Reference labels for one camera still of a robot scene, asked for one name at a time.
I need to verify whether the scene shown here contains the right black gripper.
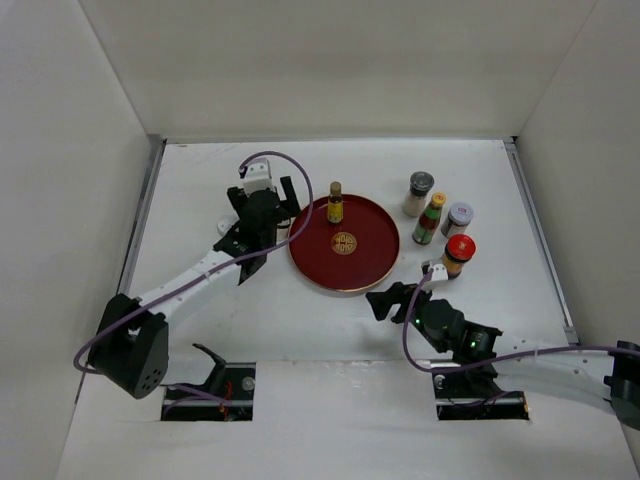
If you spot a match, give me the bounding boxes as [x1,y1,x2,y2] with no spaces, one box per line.
[365,280,447,353]

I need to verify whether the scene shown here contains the small yellow label bottle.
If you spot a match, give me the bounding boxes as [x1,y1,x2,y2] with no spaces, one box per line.
[327,181,344,225]

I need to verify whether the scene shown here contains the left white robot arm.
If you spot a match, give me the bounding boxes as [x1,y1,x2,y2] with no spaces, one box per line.
[87,176,301,399]

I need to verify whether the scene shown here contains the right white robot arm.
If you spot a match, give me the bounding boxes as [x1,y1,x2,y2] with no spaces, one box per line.
[365,282,639,429]

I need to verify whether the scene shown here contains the white jar silver lid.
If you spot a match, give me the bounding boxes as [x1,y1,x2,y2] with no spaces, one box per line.
[216,214,239,237]

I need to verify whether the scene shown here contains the round red lacquer tray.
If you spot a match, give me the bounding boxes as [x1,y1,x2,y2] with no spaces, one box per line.
[288,194,400,292]

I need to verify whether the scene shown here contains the jar with red lid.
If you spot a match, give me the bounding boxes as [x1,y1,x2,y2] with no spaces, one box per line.
[441,234,477,280]

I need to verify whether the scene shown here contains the sauce bottle yellow cap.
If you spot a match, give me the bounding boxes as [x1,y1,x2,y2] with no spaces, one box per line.
[412,192,446,245]

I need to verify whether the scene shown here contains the jar silver lid red label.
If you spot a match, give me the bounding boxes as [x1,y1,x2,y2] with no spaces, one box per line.
[441,202,475,238]

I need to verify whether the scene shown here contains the grinder jar grey lid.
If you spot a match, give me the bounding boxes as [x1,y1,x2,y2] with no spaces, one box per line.
[402,171,435,218]

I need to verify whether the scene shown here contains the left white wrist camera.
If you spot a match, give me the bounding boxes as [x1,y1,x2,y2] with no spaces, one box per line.
[240,157,274,197]

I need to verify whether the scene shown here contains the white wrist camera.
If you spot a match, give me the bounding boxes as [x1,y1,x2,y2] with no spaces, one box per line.
[421,259,449,292]
[240,157,274,197]

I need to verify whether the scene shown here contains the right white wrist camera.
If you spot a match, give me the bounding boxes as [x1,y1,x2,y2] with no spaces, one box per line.
[421,259,449,292]

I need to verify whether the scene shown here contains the left aluminium table rail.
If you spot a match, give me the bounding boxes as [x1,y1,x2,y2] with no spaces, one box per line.
[104,134,167,312]

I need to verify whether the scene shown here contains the aluminium table rail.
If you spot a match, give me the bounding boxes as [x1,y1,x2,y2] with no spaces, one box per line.
[503,137,580,345]
[104,134,167,312]

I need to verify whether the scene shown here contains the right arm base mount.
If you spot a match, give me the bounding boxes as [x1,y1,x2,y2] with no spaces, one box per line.
[432,367,529,421]

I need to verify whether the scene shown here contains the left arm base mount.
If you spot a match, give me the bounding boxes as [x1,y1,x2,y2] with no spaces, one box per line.
[160,344,256,422]

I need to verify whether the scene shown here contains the right aluminium table rail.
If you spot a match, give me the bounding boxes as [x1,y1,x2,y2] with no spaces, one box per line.
[503,137,580,345]

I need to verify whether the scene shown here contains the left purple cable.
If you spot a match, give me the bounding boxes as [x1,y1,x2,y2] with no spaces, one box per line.
[73,150,315,374]

